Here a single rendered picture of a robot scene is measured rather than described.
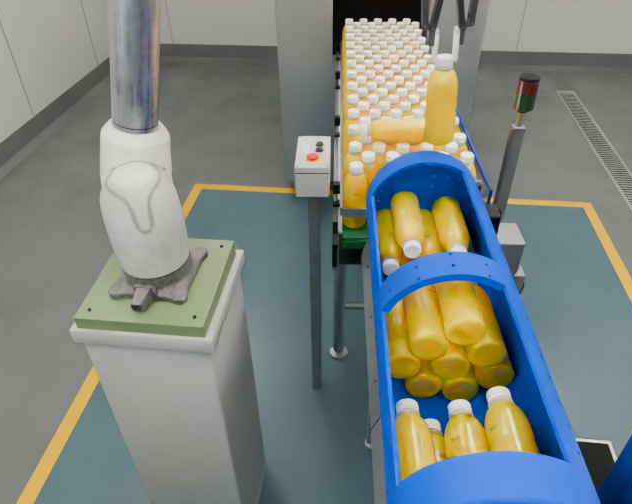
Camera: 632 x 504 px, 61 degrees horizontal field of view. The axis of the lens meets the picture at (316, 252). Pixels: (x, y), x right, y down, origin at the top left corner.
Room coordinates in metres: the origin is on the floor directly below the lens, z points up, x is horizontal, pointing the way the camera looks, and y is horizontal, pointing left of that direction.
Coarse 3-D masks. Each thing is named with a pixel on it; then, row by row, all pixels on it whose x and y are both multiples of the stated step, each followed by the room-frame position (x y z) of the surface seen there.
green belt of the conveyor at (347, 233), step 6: (342, 150) 1.82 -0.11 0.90; (342, 216) 1.38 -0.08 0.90; (342, 222) 1.36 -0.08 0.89; (366, 222) 1.35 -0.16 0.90; (342, 228) 1.39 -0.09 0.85; (348, 228) 1.32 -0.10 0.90; (354, 228) 1.32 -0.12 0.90; (360, 228) 1.32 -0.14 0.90; (366, 228) 1.32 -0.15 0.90; (342, 234) 1.36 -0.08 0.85; (348, 234) 1.29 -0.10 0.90; (354, 234) 1.29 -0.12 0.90; (360, 234) 1.29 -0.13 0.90; (366, 234) 1.29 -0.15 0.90; (342, 240) 1.28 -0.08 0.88; (348, 240) 1.28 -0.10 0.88; (354, 240) 1.28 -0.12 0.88; (360, 240) 1.28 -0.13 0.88; (366, 240) 1.28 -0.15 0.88; (342, 246) 1.28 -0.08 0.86; (348, 246) 1.28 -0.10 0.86; (354, 246) 1.28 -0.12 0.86; (360, 246) 1.28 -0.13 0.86
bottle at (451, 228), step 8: (440, 200) 1.11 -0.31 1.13; (448, 200) 1.10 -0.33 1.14; (456, 200) 1.11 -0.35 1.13; (432, 208) 1.11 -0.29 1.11; (440, 208) 1.08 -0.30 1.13; (448, 208) 1.06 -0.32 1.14; (456, 208) 1.07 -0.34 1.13; (440, 216) 1.05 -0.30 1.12; (448, 216) 1.03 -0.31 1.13; (456, 216) 1.03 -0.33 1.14; (440, 224) 1.02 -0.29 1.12; (448, 224) 1.00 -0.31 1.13; (456, 224) 1.00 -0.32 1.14; (464, 224) 1.01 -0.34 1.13; (440, 232) 1.00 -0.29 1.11; (448, 232) 0.98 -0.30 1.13; (456, 232) 0.97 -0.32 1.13; (464, 232) 0.97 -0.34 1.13; (440, 240) 0.98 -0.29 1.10; (448, 240) 0.96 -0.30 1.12; (456, 240) 0.95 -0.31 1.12; (464, 240) 0.95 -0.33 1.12; (448, 248) 0.95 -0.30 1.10
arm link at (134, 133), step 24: (120, 0) 1.10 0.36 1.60; (144, 0) 1.10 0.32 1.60; (120, 24) 1.10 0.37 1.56; (144, 24) 1.10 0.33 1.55; (120, 48) 1.09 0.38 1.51; (144, 48) 1.10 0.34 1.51; (120, 72) 1.09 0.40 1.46; (144, 72) 1.10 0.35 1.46; (120, 96) 1.09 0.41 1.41; (144, 96) 1.10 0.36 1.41; (120, 120) 1.09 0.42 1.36; (144, 120) 1.10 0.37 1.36; (120, 144) 1.07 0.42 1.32; (144, 144) 1.08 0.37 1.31; (168, 144) 1.13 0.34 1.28; (168, 168) 1.10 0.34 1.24
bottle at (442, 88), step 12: (432, 72) 1.20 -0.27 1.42; (444, 72) 1.18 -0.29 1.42; (432, 84) 1.18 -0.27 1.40; (444, 84) 1.17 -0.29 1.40; (456, 84) 1.18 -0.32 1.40; (432, 96) 1.17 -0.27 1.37; (444, 96) 1.16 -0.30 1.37; (456, 96) 1.18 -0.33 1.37; (432, 108) 1.17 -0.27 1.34; (444, 108) 1.16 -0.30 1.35; (432, 120) 1.17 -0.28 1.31; (444, 120) 1.16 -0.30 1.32; (432, 132) 1.17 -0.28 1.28; (444, 132) 1.16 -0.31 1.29; (432, 144) 1.17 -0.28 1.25; (444, 144) 1.16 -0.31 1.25
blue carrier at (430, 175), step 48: (384, 192) 1.17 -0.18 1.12; (432, 192) 1.16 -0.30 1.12; (480, 240) 1.03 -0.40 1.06; (384, 288) 0.76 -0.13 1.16; (384, 336) 0.65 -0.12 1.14; (528, 336) 0.59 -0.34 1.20; (384, 384) 0.55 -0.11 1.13; (528, 384) 0.61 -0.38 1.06; (384, 432) 0.48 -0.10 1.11; (432, 480) 0.35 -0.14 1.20; (480, 480) 0.33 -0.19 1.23; (528, 480) 0.33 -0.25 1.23; (576, 480) 0.34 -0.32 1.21
